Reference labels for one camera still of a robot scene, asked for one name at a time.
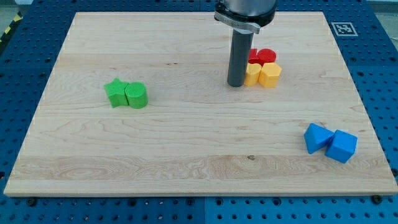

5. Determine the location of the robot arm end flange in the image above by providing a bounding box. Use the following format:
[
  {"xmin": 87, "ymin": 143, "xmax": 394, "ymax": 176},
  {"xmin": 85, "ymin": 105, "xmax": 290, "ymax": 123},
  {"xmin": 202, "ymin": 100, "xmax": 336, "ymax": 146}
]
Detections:
[{"xmin": 214, "ymin": 0, "xmax": 278, "ymax": 34}]

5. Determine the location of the blue triangle block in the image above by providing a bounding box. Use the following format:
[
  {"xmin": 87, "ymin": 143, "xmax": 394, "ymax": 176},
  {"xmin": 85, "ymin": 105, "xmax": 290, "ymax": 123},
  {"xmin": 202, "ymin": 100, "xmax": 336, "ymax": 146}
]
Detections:
[{"xmin": 303, "ymin": 123, "xmax": 334, "ymax": 154}]

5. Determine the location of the wooden board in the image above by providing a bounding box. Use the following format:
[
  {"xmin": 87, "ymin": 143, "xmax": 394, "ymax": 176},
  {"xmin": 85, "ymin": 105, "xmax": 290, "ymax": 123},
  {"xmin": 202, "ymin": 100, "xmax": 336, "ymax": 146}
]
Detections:
[{"xmin": 4, "ymin": 12, "xmax": 397, "ymax": 197}]

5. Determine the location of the green cylinder block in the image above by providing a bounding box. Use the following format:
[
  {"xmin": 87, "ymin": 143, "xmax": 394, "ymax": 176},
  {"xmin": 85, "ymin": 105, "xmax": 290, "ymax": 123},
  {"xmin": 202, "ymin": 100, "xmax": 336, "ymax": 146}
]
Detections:
[{"xmin": 125, "ymin": 82, "xmax": 149, "ymax": 109}]

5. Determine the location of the yellow heart block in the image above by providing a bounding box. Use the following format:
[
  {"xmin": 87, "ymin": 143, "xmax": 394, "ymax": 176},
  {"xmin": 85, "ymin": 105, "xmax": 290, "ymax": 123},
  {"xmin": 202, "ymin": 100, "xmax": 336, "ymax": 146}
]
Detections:
[{"xmin": 244, "ymin": 63, "xmax": 262, "ymax": 86}]

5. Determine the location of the red star block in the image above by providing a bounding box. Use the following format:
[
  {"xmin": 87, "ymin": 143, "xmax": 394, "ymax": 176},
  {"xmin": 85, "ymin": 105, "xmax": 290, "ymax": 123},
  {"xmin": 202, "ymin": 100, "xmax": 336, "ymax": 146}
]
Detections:
[{"xmin": 248, "ymin": 49, "xmax": 261, "ymax": 64}]

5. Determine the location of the yellow pentagon block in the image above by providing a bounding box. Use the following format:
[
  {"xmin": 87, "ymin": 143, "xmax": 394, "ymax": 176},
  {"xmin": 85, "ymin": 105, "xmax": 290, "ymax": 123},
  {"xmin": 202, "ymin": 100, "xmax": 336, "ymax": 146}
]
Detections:
[{"xmin": 258, "ymin": 62, "xmax": 282, "ymax": 88}]

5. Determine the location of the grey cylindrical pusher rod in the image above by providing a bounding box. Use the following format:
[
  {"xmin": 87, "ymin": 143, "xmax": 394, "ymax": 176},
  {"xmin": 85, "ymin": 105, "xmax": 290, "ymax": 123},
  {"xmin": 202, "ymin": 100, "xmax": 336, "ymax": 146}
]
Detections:
[{"xmin": 227, "ymin": 29, "xmax": 254, "ymax": 87}]

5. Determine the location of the green star block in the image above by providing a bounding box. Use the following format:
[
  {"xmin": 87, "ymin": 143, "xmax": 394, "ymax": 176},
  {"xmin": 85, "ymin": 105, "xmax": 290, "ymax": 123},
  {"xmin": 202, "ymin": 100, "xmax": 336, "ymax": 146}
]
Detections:
[{"xmin": 104, "ymin": 78, "xmax": 129, "ymax": 108}]

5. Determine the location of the red cylinder block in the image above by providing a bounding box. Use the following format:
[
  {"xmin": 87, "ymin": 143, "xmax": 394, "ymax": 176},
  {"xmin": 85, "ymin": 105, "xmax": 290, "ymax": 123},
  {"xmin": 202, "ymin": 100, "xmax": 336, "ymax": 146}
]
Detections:
[{"xmin": 257, "ymin": 49, "xmax": 277, "ymax": 65}]

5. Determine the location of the blue cube block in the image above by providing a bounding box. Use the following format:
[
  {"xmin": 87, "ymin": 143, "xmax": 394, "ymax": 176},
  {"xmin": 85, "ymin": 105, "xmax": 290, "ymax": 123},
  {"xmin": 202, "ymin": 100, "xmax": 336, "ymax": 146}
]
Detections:
[{"xmin": 325, "ymin": 129, "xmax": 358, "ymax": 164}]

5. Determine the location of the fiducial marker tag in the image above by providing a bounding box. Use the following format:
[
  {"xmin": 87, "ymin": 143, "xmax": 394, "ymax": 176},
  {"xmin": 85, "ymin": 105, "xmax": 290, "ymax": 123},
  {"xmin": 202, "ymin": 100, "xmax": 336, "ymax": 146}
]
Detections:
[{"xmin": 331, "ymin": 22, "xmax": 358, "ymax": 37}]

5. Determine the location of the black screw left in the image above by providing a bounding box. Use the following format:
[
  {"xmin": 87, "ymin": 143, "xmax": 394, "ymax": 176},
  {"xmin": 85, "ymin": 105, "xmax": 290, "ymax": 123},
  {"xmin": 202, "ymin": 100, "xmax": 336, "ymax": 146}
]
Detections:
[{"xmin": 26, "ymin": 197, "xmax": 37, "ymax": 207}]

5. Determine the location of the black screw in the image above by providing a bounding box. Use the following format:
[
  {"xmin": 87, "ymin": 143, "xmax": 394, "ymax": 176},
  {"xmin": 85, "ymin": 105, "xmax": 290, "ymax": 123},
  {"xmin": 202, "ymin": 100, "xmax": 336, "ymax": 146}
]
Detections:
[
  {"xmin": 26, "ymin": 197, "xmax": 37, "ymax": 207},
  {"xmin": 371, "ymin": 195, "xmax": 383, "ymax": 205}
]

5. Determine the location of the black screw right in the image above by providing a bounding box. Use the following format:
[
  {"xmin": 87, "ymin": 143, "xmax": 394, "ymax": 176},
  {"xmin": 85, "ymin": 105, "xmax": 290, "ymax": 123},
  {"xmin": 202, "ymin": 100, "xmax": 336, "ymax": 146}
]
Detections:
[{"xmin": 371, "ymin": 195, "xmax": 383, "ymax": 205}]

